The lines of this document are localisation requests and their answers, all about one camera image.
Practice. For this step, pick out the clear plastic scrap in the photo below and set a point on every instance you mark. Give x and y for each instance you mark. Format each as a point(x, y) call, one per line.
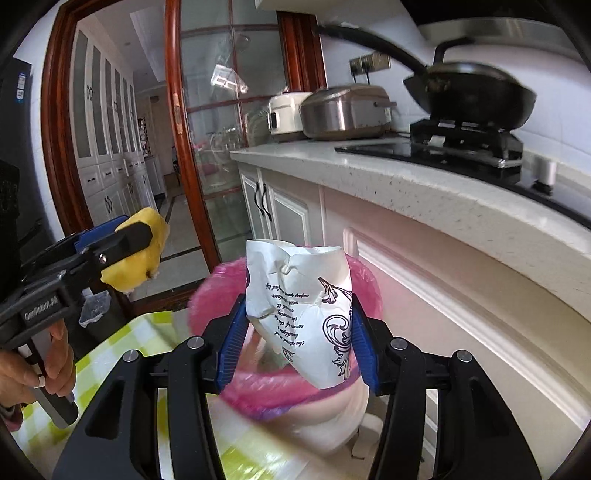
point(94, 308)

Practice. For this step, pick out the black gas stove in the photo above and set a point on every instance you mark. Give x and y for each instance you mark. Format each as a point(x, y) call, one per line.
point(461, 138)

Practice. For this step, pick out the white rice cooker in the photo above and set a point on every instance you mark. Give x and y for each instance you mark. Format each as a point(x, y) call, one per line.
point(286, 115)

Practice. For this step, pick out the tall white cupboard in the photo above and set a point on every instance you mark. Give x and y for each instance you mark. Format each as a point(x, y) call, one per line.
point(106, 184)

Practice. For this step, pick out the person's left hand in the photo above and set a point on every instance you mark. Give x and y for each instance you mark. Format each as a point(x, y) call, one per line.
point(57, 360)

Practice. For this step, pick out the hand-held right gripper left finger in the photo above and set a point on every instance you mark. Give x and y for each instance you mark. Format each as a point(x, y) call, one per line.
point(233, 341)

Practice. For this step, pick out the silver stove knob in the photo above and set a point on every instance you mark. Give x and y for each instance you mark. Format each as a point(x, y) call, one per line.
point(547, 170)

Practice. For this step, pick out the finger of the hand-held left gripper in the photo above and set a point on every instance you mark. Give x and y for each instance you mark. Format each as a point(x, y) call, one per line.
point(124, 247)
point(99, 233)

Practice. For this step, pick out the black refrigerator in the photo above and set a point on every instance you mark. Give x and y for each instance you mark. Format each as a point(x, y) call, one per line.
point(14, 115)

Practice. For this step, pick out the white kitchen cabinet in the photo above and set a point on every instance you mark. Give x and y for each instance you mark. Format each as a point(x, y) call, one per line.
point(461, 277)

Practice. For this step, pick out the wooden glass sliding door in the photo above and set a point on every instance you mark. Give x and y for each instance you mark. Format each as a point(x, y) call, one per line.
point(178, 138)

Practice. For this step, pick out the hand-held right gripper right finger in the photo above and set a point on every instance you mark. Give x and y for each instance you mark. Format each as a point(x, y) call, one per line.
point(364, 350)

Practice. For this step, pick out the black wok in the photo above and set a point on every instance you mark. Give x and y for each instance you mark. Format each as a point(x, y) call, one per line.
point(471, 97)

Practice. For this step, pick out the range hood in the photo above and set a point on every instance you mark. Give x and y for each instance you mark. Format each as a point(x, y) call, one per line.
point(508, 32)

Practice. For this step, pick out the wall power outlet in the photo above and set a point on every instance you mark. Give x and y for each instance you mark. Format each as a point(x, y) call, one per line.
point(369, 62)

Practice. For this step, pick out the trash bin with pink bag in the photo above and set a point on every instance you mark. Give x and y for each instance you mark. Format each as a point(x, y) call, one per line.
point(258, 392)

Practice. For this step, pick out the yellow sponge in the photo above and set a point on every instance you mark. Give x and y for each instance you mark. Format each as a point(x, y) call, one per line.
point(143, 263)

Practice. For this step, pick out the silver pressure cooker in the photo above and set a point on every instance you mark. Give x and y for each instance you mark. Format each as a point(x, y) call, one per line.
point(341, 115)

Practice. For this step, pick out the green checkered tablecloth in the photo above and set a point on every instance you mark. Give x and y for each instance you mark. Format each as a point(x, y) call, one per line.
point(115, 332)

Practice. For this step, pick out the paper cup with purple print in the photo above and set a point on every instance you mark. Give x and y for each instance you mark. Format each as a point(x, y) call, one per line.
point(295, 286)

